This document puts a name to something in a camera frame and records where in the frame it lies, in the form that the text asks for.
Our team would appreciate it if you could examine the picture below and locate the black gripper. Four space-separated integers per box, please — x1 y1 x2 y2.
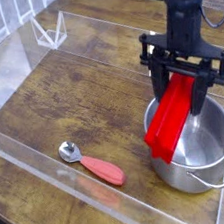
139 0 224 116

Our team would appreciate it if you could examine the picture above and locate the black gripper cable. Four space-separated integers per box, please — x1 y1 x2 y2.
198 0 224 31

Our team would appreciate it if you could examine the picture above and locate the clear acrylic enclosure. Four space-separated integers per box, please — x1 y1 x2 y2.
0 0 224 224

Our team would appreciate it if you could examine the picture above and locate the silver metal pot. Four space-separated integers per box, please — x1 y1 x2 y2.
151 96 224 194

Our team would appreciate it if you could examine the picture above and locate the spoon with pink handle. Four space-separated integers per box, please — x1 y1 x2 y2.
59 141 126 186

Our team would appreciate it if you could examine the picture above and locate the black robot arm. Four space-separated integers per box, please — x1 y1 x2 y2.
139 0 224 115

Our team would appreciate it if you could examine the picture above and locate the red star-shaped block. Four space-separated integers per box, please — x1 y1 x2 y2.
144 73 194 164

